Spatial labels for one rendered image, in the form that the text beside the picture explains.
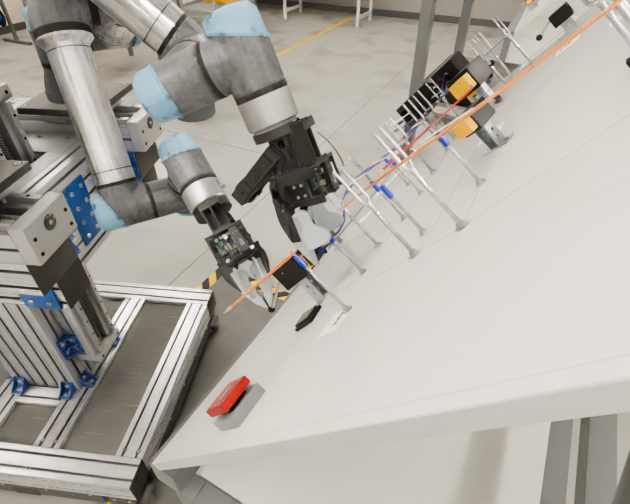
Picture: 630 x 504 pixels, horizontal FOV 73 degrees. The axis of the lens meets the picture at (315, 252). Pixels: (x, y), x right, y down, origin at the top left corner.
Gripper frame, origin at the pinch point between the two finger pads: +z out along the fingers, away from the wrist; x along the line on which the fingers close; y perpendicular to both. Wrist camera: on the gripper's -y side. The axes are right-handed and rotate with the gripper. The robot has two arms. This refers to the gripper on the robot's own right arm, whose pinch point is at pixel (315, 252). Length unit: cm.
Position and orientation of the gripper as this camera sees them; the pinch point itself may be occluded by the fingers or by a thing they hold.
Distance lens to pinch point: 67.7
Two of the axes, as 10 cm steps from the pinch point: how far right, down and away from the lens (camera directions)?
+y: 8.5, -1.5, -5.1
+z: 3.6, 8.6, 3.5
